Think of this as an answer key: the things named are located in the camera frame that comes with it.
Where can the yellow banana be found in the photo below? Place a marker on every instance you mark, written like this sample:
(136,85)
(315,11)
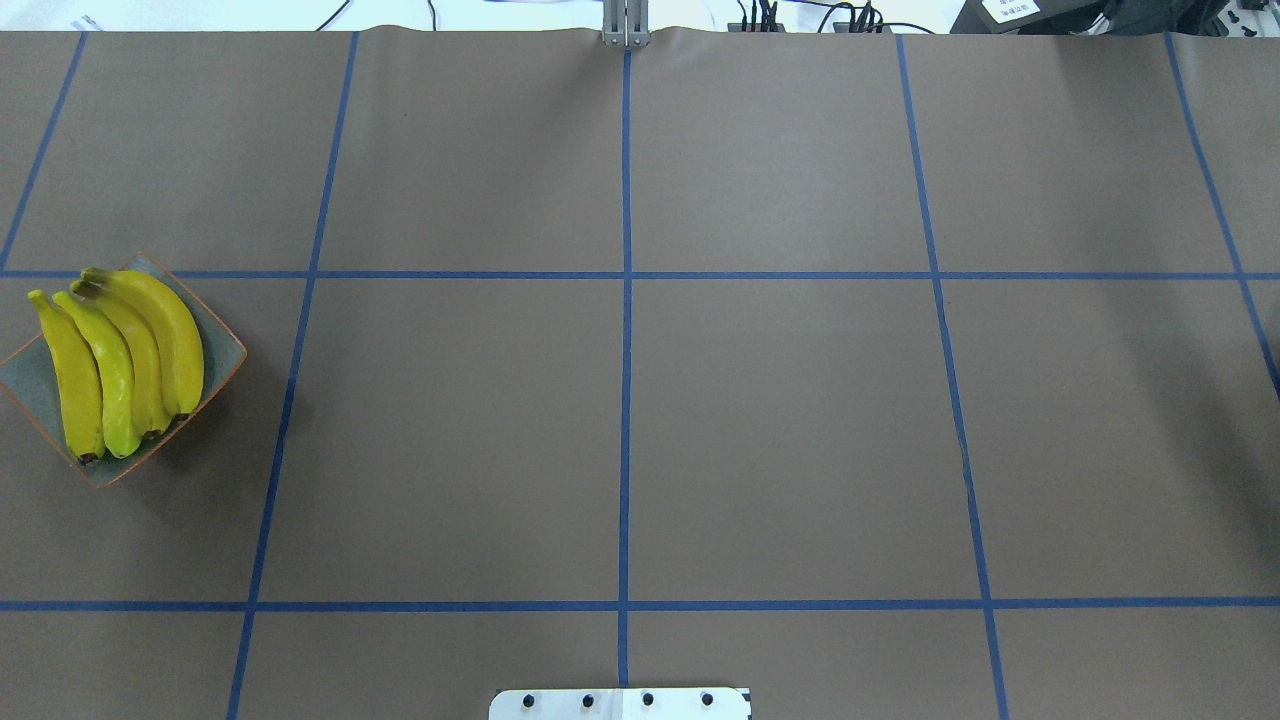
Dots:
(151,417)
(181,349)
(116,373)
(78,379)

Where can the grey square plate orange rim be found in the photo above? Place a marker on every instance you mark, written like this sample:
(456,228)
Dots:
(29,380)

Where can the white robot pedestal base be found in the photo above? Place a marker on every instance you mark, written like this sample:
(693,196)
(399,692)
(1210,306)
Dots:
(623,703)

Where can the aluminium frame post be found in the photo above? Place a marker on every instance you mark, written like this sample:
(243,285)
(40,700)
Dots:
(625,23)

